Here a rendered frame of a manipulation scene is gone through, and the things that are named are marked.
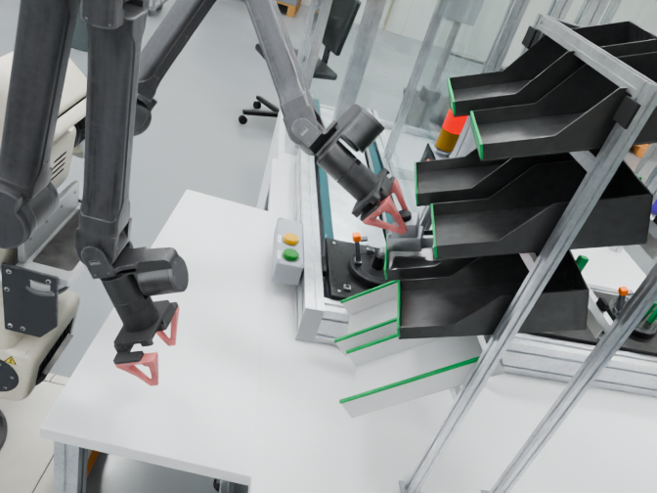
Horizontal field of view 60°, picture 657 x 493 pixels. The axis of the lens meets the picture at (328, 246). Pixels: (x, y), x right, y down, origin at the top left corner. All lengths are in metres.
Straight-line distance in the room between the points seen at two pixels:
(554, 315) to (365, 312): 0.45
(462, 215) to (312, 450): 0.53
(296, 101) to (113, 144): 0.38
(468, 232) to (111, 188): 0.52
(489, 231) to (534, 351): 0.65
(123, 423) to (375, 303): 0.54
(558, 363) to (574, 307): 0.65
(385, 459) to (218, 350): 0.41
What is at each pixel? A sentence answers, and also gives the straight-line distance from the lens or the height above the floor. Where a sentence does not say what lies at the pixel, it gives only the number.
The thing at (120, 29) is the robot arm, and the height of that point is 1.55.
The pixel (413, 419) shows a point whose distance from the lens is 1.28.
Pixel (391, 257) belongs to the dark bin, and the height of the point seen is 1.19.
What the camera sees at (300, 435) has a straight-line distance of 1.16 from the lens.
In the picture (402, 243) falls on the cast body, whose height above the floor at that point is 1.24.
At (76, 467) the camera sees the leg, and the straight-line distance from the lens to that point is 1.22.
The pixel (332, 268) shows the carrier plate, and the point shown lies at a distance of 1.39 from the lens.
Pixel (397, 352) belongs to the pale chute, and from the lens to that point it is 1.10.
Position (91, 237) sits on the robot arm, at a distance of 0.88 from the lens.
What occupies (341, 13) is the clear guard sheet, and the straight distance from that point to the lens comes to 2.52.
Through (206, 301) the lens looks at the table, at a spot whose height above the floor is 0.86.
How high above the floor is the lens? 1.76
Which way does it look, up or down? 33 degrees down
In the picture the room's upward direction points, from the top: 18 degrees clockwise
